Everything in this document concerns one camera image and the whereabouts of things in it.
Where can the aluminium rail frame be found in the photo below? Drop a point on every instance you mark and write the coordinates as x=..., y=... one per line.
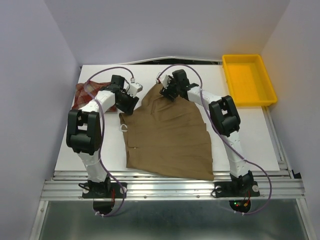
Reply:
x=163, y=208

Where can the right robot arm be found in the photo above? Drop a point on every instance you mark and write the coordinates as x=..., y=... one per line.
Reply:
x=225, y=121

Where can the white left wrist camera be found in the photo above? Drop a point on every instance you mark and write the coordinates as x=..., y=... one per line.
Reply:
x=133, y=88

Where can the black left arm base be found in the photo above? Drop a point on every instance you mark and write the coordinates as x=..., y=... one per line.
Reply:
x=94, y=190

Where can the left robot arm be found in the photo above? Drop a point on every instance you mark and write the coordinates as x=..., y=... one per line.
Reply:
x=84, y=132

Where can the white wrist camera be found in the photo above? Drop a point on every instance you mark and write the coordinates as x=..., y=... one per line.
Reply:
x=164, y=79
x=133, y=88

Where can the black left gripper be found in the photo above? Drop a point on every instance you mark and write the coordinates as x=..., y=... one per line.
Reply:
x=129, y=108

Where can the yellow plastic bin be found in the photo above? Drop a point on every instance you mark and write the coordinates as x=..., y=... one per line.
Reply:
x=248, y=81

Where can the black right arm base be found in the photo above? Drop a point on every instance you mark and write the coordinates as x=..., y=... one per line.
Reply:
x=232, y=189

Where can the tan skirt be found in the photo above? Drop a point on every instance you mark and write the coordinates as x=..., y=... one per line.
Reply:
x=169, y=138

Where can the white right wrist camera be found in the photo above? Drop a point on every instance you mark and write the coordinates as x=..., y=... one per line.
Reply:
x=164, y=79

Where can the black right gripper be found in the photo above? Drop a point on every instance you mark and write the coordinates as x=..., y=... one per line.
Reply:
x=166, y=92

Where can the red plaid skirt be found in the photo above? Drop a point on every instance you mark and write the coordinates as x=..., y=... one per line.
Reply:
x=82, y=98

